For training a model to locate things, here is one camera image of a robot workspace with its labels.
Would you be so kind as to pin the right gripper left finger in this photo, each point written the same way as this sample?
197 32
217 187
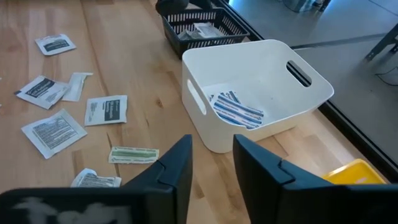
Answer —
93 207

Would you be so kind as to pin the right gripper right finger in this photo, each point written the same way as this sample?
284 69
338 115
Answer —
311 205

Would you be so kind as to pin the white printed towelette packet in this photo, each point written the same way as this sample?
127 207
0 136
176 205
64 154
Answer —
186 34
206 29

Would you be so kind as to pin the blue striped bandage packet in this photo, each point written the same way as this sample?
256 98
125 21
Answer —
234 96
239 113

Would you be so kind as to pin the torn white text-printed packet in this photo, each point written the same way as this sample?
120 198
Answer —
94 179

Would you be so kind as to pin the black plastic basket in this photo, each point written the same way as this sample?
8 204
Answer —
217 43

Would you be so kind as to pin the yellow plastic basket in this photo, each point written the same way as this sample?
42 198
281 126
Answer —
354 172

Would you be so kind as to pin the green striped bandage packet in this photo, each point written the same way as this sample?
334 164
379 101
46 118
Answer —
133 155

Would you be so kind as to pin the BZK towelette packet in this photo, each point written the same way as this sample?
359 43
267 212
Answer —
105 110
42 92
55 45

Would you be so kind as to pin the white plastic bin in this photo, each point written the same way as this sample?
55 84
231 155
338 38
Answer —
264 71

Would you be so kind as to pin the grey floor equipment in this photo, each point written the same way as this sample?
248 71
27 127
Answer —
298 4

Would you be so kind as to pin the white narrow bandage packet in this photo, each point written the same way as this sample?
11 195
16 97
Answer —
77 87

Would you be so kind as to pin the grey metal stand leg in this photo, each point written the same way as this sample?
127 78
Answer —
381 43

